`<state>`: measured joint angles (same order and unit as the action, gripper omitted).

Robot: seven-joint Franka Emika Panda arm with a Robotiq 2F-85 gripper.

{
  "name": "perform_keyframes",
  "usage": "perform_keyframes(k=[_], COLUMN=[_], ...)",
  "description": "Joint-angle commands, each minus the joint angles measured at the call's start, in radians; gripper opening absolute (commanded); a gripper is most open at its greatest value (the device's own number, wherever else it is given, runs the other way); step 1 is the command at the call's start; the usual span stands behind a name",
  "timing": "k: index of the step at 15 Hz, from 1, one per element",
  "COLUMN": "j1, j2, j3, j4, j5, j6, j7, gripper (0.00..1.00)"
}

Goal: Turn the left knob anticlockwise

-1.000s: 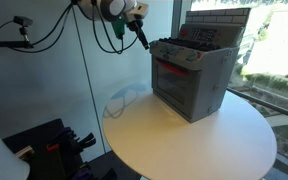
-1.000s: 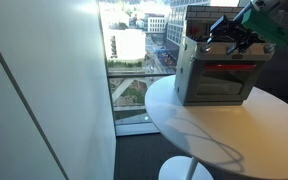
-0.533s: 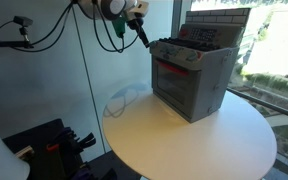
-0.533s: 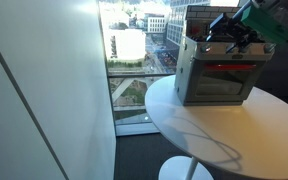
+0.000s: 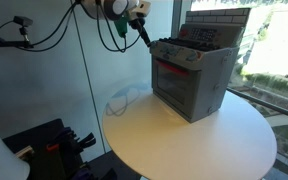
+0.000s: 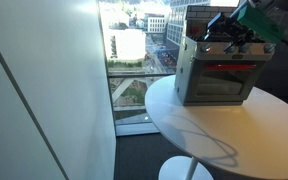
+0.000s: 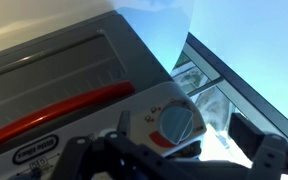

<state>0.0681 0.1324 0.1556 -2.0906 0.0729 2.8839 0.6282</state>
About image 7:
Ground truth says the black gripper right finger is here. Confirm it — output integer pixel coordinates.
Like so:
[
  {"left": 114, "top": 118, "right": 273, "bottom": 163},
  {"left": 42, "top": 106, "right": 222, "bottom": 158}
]
[{"left": 228, "top": 112, "right": 288, "bottom": 180}]

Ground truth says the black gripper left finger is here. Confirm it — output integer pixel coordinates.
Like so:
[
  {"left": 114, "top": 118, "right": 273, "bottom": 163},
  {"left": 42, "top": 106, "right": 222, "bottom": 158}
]
[{"left": 50, "top": 109, "right": 199, "bottom": 180}]

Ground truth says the blue toy oven knob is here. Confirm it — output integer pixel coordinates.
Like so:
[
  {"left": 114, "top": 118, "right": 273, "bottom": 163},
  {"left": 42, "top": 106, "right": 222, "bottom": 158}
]
[{"left": 158, "top": 105, "right": 195, "bottom": 146}]

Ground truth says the grey toy oven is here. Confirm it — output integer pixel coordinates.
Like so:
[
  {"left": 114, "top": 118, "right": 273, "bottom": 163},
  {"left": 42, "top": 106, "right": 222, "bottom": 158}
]
[{"left": 0, "top": 9, "right": 208, "bottom": 180}]

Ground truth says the grey window frame post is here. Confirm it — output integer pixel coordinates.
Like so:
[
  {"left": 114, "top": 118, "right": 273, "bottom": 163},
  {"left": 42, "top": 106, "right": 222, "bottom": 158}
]
[{"left": 183, "top": 32, "right": 288, "bottom": 146}]

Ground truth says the red oven door handle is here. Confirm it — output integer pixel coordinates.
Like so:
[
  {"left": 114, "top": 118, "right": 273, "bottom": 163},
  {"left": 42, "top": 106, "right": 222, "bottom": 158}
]
[{"left": 0, "top": 80, "right": 136, "bottom": 155}]

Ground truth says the dark horizontal window rail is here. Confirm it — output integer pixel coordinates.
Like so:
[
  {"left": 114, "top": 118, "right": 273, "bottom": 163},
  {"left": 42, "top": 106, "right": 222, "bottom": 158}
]
[{"left": 187, "top": 76, "right": 226, "bottom": 98}]

